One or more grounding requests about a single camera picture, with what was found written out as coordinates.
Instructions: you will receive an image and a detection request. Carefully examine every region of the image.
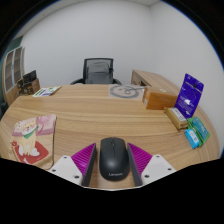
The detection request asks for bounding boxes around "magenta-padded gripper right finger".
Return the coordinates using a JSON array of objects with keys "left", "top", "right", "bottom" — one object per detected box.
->
[{"left": 126, "top": 142, "right": 177, "bottom": 188}]

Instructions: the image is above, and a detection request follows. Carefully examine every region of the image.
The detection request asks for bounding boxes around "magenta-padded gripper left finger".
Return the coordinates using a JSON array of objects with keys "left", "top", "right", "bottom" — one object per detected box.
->
[{"left": 48, "top": 142, "right": 98, "bottom": 188}]

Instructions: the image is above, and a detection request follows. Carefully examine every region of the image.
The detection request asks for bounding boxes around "black computer mouse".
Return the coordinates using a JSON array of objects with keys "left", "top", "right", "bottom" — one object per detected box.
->
[{"left": 98, "top": 136, "right": 131, "bottom": 182}]

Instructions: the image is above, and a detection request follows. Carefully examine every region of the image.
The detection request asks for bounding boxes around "cartoon dog print mouse pad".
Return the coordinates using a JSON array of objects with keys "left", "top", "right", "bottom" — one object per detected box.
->
[{"left": 9, "top": 113, "right": 58, "bottom": 171}]

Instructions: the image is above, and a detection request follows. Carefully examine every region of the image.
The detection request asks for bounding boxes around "small tan box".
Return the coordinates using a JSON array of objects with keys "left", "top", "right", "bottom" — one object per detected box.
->
[{"left": 163, "top": 106, "right": 190, "bottom": 130}]

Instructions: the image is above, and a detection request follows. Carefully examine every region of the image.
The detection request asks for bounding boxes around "small blue box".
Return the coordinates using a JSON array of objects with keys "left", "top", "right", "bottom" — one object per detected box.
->
[{"left": 184, "top": 128, "right": 201, "bottom": 150}]

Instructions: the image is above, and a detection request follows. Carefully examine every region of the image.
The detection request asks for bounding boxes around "brown wooden box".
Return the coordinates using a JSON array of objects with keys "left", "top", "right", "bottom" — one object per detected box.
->
[{"left": 142, "top": 86, "right": 179, "bottom": 111}]

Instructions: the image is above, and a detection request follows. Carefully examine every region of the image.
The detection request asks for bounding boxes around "green packet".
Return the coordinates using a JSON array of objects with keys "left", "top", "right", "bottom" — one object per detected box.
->
[{"left": 186, "top": 116, "right": 211, "bottom": 144}]

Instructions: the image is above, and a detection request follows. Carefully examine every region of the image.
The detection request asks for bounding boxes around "grey round print sheet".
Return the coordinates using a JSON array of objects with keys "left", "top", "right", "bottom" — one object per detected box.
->
[{"left": 108, "top": 83, "right": 146, "bottom": 101}]

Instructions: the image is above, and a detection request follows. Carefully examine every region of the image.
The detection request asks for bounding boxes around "green and white leaflet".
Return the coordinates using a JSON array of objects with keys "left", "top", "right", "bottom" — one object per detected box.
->
[{"left": 32, "top": 85, "right": 63, "bottom": 98}]

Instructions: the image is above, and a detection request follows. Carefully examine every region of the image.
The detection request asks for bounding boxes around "purple retail package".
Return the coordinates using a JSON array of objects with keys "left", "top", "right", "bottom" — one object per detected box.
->
[{"left": 174, "top": 73, "right": 205, "bottom": 120}]

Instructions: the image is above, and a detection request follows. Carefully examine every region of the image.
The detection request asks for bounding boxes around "wooden side desk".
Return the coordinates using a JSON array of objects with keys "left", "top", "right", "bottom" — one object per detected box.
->
[{"left": 130, "top": 69, "right": 181, "bottom": 96}]

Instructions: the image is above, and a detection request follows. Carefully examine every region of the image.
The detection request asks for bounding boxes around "black mesh office chair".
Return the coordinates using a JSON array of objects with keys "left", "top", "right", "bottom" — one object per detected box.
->
[{"left": 69, "top": 57, "right": 123, "bottom": 86}]

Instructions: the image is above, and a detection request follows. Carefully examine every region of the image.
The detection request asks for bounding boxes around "stack of dark boxes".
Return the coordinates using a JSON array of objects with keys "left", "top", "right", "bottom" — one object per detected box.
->
[{"left": 16, "top": 69, "right": 41, "bottom": 97}]

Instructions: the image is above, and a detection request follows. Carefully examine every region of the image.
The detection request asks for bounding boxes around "wooden shelf cabinet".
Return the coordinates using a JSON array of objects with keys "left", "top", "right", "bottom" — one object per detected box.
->
[{"left": 1, "top": 45, "right": 26, "bottom": 107}]

